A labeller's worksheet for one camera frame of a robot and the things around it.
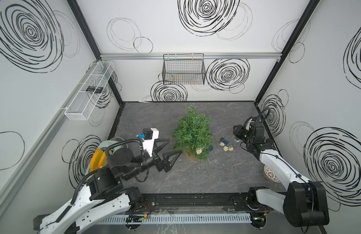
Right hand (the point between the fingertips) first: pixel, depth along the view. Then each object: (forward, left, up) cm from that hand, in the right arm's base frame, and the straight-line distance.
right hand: (237, 128), depth 86 cm
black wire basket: (+59, +34, +1) cm, 68 cm away
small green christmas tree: (-14, +27, +14) cm, 34 cm away
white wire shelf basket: (+7, +83, +21) cm, 86 cm away
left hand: (-25, +34, +23) cm, 48 cm away
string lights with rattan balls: (-5, +4, -13) cm, 15 cm away
